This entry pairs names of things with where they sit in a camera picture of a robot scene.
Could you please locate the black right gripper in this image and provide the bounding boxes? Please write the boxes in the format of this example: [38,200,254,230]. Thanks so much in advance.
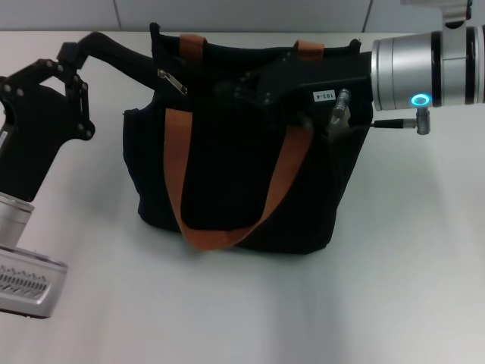
[213,50,376,129]

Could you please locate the black food bag orange handles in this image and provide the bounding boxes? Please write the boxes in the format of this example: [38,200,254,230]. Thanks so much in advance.
[77,21,373,256]

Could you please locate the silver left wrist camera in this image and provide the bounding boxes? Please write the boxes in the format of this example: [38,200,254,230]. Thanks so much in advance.
[0,246,69,319]

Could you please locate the silver zipper pull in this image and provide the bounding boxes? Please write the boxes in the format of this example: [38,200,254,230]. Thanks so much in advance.
[157,68,189,96]

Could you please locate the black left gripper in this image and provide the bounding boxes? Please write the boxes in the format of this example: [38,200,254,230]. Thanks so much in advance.
[0,42,96,202]

